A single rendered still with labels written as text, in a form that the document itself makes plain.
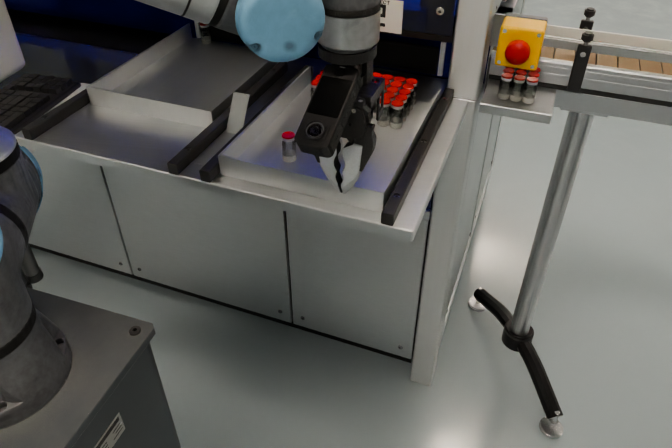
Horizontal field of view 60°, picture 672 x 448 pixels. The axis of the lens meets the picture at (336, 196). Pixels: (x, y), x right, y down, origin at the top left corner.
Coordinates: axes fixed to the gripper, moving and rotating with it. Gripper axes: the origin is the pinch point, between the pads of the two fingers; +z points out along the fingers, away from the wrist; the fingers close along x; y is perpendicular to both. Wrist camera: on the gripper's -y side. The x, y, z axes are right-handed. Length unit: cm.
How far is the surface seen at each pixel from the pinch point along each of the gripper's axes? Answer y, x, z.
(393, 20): 38.5, 4.3, -9.8
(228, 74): 32.5, 36.2, 3.3
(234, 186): -0.7, 16.6, 3.6
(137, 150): 2.5, 36.2, 3.6
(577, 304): 85, -49, 91
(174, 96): 20.5, 41.0, 3.3
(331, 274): 39, 17, 58
